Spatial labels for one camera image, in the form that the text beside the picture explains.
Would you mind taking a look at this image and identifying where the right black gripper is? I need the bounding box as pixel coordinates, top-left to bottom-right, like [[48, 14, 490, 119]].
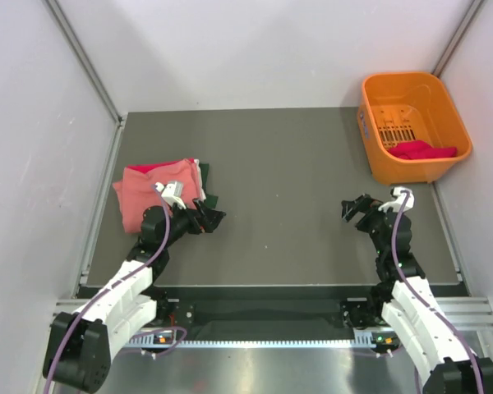
[[341, 194, 391, 256]]

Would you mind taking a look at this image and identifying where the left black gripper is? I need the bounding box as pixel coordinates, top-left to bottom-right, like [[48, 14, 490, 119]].
[[161, 198, 226, 249]]

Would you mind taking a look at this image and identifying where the crimson red t shirt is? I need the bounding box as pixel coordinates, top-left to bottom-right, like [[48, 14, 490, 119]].
[[388, 140, 458, 160]]

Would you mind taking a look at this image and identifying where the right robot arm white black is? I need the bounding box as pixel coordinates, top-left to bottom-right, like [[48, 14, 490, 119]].
[[341, 186, 493, 393]]

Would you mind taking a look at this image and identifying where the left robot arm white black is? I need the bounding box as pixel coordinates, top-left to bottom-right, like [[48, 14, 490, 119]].
[[42, 199, 226, 393]]

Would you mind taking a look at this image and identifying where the dark green folded t shirt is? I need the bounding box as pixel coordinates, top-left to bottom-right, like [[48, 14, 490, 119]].
[[198, 163, 220, 214]]

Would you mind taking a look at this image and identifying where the white striped folded t shirt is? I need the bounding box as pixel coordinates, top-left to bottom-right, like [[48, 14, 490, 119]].
[[189, 158, 206, 201]]

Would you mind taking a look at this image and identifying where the salmon pink folded t shirt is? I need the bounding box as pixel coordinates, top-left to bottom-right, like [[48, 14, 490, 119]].
[[113, 158, 199, 234]]

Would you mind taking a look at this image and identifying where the orange plastic basket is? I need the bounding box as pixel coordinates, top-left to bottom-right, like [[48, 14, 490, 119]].
[[357, 71, 472, 185]]

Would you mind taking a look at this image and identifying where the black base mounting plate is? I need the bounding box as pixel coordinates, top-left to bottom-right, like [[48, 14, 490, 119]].
[[143, 285, 385, 341]]

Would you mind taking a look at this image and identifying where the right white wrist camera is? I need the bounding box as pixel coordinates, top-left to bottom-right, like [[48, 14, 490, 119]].
[[378, 186, 415, 213]]

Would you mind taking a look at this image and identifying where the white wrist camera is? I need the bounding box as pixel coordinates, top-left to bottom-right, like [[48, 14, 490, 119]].
[[154, 181, 187, 209], [378, 186, 415, 213]]

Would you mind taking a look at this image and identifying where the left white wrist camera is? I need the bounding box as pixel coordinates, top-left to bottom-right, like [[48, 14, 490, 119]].
[[154, 181, 187, 209]]

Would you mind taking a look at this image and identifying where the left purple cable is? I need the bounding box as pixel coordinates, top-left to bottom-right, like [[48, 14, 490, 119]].
[[43, 185, 188, 394]]

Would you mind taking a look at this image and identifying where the purple cable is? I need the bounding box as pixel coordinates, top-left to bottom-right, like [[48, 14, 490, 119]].
[[388, 189, 486, 394], [43, 185, 188, 394]]

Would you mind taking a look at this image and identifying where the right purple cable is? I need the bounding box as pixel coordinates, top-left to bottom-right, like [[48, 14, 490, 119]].
[[388, 189, 486, 394]]

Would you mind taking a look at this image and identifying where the grey slotted cable duct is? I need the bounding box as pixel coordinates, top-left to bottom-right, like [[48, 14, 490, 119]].
[[124, 331, 401, 352]]

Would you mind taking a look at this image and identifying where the aluminium frame rail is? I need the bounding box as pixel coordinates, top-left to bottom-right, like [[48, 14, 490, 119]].
[[51, 297, 493, 329]]

